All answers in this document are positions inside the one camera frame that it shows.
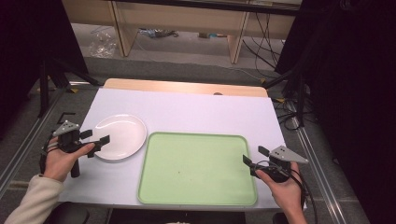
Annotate black chair seat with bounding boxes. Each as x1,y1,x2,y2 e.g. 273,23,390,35
46,201,92,224

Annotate light green tray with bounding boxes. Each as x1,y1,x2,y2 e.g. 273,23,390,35
136,131,259,207

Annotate silver metal rail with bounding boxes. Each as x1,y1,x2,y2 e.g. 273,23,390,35
288,101,348,224
0,88,67,195

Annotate white round plate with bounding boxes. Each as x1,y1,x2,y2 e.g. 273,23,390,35
92,113,149,161

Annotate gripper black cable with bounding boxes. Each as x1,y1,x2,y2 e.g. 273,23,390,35
288,167,319,224
38,135,61,175

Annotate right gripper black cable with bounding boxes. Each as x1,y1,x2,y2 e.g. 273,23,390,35
288,167,319,224

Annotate hanging black cables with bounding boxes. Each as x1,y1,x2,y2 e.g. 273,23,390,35
242,11,283,73

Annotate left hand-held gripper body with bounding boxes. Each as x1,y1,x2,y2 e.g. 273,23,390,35
51,120,94,179

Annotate beige wooden desk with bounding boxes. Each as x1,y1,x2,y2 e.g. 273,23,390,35
61,0,301,65

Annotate light wooden table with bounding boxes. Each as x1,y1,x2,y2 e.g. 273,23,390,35
103,77,269,98

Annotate black curtain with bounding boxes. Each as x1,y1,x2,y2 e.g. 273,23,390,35
275,0,396,224

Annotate black floor cables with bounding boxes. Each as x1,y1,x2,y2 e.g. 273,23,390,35
273,98,316,132

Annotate clear plastic bag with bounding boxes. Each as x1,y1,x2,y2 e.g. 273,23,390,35
88,28,118,60

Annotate white table mat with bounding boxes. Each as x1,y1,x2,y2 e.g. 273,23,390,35
58,87,308,210

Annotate person's right hand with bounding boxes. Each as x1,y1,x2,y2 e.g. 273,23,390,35
254,162,306,217

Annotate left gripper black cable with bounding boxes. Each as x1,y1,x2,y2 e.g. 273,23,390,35
38,135,61,175

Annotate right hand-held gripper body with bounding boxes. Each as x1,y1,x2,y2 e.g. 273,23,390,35
255,145,310,184

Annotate person's left hand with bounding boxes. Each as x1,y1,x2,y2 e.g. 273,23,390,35
42,136,96,183

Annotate blue crumpled wrapper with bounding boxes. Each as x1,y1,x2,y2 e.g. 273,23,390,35
137,27,180,39

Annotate black metal stand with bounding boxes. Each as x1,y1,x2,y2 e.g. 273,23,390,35
36,56,104,119
264,69,308,128

